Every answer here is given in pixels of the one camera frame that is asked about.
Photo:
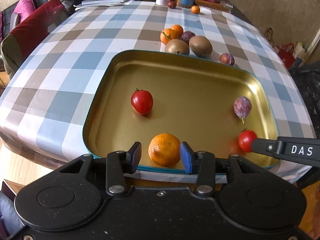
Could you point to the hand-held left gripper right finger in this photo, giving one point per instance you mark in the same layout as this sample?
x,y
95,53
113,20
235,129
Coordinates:
x,y
186,157

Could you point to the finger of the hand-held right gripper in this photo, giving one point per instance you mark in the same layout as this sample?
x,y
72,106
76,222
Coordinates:
x,y
262,145

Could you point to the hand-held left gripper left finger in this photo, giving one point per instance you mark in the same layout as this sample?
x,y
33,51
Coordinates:
x,y
136,156

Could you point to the pale scuffed orange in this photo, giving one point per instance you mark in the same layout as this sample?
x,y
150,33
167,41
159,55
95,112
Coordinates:
x,y
163,150

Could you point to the pale purple plum with stem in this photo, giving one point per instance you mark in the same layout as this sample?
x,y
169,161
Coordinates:
x,y
242,106

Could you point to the small red tomato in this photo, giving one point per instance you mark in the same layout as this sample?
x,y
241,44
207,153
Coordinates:
x,y
141,102

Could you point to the golden tin tray teal rim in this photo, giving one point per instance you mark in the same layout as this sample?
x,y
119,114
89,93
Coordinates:
x,y
187,92

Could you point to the dark purple plum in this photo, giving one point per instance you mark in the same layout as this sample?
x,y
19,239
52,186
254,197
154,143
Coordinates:
x,y
187,37

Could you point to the bright orange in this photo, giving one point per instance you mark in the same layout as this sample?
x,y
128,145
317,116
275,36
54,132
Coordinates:
x,y
178,28

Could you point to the red paper bag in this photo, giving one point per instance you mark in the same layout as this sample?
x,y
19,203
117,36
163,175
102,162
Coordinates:
x,y
286,56

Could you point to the reddish purple plum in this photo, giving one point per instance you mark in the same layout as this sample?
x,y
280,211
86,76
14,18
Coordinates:
x,y
227,59

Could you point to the white paper bag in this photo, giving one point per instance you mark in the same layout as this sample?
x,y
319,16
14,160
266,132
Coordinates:
x,y
301,53

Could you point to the beige paper bag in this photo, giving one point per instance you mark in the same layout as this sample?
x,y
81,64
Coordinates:
x,y
271,41

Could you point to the large brown kiwi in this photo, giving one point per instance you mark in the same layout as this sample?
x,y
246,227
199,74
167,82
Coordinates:
x,y
200,46

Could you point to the checkered tablecloth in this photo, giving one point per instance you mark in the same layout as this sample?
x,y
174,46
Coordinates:
x,y
75,55

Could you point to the orange with green stem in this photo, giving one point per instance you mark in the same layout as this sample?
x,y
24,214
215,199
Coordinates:
x,y
168,36

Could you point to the small orange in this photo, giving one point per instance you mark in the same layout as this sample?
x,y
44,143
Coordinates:
x,y
195,9

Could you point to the wooden board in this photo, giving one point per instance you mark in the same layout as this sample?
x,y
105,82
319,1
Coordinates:
x,y
215,5

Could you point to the dark red plum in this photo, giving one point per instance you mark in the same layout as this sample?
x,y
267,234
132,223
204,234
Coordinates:
x,y
172,4

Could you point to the olive chair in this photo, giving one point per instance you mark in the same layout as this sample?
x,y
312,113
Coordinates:
x,y
10,55

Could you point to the dark red cloth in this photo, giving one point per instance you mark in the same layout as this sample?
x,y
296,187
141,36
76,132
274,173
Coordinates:
x,y
37,25

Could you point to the pink cushion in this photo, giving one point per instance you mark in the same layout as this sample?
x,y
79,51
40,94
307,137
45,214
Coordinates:
x,y
23,3

